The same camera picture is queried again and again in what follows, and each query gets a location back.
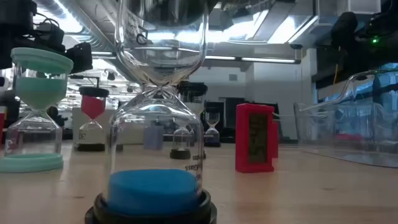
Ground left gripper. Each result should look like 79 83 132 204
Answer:
34 21 93 74

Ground mint green capped hourglass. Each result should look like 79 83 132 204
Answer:
0 47 74 174

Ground red sand hourglass black caps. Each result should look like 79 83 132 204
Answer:
73 86 110 152

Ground lavender cube wall charger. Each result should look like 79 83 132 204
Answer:
143 123 165 151

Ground white sand hourglass black caps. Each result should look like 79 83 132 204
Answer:
169 81 208 161

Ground red power adapter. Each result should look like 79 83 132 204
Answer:
235 103 275 174

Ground small hourglass dark caps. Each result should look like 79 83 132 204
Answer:
204 107 222 148

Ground large hourglass blue sand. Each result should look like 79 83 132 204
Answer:
84 0 218 224

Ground black office partition row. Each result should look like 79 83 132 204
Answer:
203 96 280 144

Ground white ceiling box unit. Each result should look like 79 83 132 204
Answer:
337 0 382 16

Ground long ceiling light strip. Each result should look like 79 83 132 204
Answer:
91 46 302 65

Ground clear plastic bin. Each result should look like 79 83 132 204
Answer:
293 68 398 169
273 110 299 146

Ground black metal frame stand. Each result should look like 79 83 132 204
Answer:
70 74 101 89

